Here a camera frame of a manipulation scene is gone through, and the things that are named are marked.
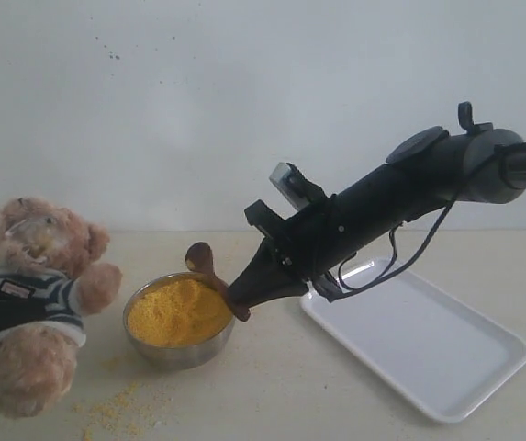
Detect yellow millet grains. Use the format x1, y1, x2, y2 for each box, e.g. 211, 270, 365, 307
126, 278, 233, 348

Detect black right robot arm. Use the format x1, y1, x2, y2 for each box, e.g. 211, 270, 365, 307
228, 127, 526, 308

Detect steel bowl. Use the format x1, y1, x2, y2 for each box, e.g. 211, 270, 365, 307
123, 272, 235, 371

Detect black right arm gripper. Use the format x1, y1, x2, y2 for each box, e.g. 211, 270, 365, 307
228, 197, 368, 308

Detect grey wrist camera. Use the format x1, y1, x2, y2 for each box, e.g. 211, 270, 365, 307
269, 162, 327, 211

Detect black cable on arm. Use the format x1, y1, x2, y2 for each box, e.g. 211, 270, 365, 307
335, 101, 526, 295

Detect beige teddy bear striped sweater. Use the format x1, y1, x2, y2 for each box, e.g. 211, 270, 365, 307
0, 197, 122, 419

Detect white rectangular plastic tray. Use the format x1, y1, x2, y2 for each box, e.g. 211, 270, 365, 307
300, 270, 526, 424

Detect brown wooden spoon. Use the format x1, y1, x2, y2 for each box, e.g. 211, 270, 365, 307
185, 242, 251, 322

